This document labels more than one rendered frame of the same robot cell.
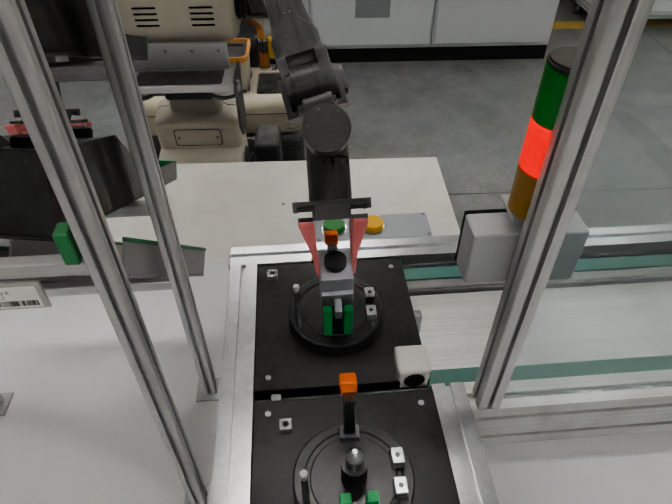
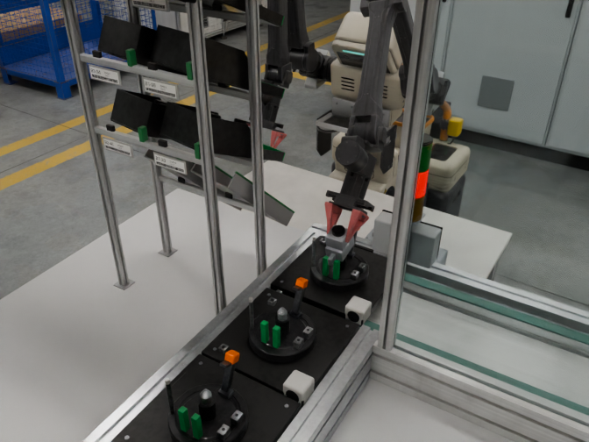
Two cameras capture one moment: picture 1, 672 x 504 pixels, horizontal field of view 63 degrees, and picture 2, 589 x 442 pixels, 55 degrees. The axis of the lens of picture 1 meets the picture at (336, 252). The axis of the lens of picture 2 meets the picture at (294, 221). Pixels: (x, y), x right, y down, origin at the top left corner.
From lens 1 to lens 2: 72 cm
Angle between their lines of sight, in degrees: 30
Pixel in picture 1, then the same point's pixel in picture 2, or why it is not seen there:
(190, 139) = not seen: hidden behind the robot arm
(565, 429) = (438, 399)
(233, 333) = (282, 259)
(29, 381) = (187, 248)
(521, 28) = not seen: outside the picture
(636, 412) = (485, 405)
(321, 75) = (368, 129)
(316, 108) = (346, 141)
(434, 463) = (329, 350)
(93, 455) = (192, 289)
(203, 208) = not seen: hidden behind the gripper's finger
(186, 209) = (318, 203)
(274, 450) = (259, 308)
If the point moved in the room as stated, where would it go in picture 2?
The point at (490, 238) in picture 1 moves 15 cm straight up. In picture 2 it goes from (381, 223) to (389, 150)
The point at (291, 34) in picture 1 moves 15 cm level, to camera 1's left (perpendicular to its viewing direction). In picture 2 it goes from (363, 105) to (309, 91)
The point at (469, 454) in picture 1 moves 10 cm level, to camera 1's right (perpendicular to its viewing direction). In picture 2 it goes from (352, 360) to (396, 381)
